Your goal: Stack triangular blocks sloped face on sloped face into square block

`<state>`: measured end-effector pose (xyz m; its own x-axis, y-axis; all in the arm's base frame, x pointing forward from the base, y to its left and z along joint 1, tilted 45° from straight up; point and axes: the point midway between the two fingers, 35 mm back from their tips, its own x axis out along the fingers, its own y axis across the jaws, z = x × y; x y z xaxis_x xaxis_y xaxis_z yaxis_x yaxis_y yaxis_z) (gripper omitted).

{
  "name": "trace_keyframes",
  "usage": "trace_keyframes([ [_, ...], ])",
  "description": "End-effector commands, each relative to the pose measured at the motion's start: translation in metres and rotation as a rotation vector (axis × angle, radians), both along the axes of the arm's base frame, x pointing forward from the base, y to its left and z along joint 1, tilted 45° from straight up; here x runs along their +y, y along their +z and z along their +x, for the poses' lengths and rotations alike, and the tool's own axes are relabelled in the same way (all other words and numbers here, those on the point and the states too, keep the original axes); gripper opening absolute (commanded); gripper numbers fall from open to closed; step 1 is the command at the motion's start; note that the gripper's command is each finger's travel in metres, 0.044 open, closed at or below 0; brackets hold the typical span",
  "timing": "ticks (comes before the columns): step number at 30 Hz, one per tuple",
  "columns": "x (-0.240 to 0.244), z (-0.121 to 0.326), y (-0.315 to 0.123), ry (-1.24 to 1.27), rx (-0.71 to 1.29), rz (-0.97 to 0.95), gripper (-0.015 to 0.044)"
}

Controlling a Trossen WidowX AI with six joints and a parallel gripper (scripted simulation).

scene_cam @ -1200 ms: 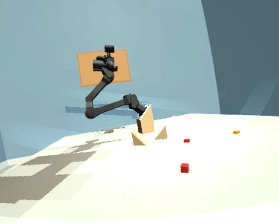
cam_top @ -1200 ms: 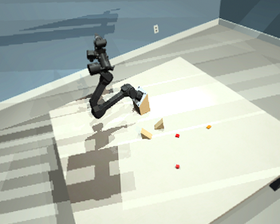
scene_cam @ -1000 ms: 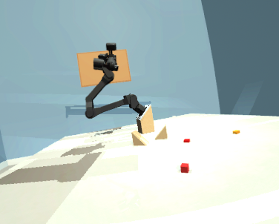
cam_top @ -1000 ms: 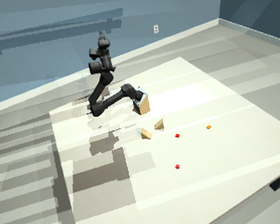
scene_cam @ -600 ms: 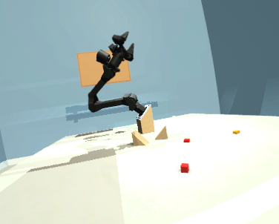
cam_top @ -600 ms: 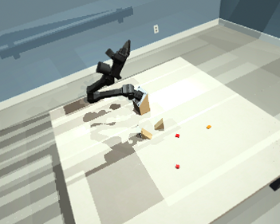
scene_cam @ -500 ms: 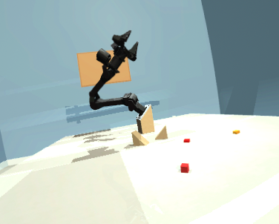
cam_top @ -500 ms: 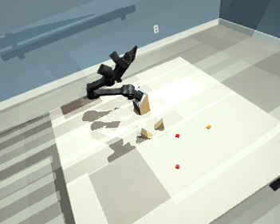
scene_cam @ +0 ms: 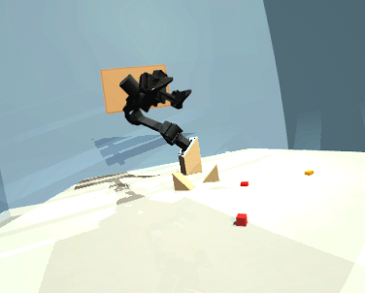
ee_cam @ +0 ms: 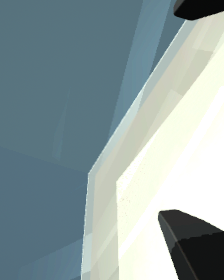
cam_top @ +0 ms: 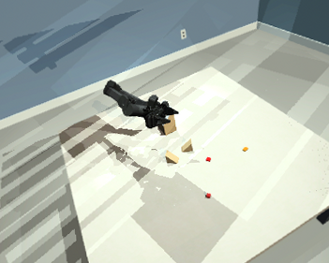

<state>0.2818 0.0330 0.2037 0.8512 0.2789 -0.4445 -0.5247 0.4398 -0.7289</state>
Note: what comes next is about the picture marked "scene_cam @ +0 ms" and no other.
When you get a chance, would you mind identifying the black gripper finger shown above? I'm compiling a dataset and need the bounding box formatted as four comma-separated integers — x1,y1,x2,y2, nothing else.
176,89,192,107
148,74,173,94

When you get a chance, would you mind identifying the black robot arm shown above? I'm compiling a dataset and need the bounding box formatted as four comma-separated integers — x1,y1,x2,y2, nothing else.
119,70,192,151

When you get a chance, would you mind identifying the small red cube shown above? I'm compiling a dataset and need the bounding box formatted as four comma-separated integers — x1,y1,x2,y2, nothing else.
236,213,248,227

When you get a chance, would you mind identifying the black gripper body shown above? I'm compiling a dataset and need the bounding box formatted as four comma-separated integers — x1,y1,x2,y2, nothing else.
139,72,183,109

